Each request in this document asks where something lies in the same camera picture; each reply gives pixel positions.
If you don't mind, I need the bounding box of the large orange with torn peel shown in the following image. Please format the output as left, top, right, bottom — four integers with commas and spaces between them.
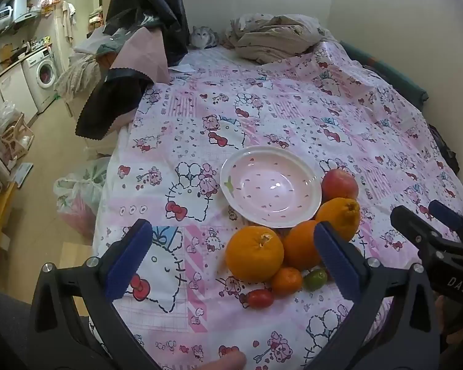
225, 225, 285, 282

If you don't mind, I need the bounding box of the white kitchen cabinet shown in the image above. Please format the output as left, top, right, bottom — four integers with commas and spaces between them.
0, 64, 39, 126

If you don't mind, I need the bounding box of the white plastic bag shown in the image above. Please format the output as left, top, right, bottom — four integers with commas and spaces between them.
53, 156, 111, 240

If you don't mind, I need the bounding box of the small mandarin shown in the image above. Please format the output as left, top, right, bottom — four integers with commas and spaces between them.
270, 267, 303, 297

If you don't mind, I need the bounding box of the beige lace-edged cloth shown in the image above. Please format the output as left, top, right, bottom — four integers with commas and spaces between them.
53, 51, 106, 100

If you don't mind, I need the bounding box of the pink cartoon printed bed sheet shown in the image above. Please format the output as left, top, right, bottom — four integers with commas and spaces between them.
92, 40, 463, 370

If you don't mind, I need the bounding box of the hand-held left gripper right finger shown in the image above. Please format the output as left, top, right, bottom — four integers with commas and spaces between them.
304, 220, 448, 370

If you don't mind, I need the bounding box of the grey and white cat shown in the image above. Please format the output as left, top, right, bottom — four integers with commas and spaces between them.
188, 26, 220, 50

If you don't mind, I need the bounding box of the knobby-topped orange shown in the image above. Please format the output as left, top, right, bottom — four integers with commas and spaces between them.
315, 197, 361, 241

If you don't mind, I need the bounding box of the light wooden rack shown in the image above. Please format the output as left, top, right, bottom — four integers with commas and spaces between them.
0, 113, 36, 162

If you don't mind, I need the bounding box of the pink cloth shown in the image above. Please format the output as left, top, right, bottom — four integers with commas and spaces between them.
109, 28, 171, 84

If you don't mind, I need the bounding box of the hanging white towel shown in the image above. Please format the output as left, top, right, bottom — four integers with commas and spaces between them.
61, 1, 77, 42

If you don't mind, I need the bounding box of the small green fruit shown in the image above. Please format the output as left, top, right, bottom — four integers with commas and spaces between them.
303, 269, 329, 291

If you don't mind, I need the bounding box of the smooth round orange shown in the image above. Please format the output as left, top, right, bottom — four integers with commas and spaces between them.
282, 220, 326, 270

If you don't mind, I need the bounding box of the crumpled beige duvet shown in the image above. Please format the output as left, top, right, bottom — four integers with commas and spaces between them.
221, 13, 337, 65

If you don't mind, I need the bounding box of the red apple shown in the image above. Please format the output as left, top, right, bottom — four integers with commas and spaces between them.
321, 168, 360, 203

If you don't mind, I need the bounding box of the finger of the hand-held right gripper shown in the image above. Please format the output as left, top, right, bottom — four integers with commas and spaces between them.
390, 205, 448, 249
428, 199, 463, 236

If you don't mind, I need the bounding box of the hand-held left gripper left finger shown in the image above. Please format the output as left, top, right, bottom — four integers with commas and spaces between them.
29, 218, 163, 370

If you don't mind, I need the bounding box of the oblong red cherry tomato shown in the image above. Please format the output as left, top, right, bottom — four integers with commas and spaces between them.
241, 289, 275, 310

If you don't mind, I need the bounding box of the teal mattress edge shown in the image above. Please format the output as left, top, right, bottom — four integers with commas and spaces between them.
338, 39, 429, 112

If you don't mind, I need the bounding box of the pink speckled plate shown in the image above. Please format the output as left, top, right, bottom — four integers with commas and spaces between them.
220, 146, 323, 229

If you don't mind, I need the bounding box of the white washing machine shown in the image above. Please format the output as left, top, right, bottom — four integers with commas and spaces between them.
21, 46, 59, 113

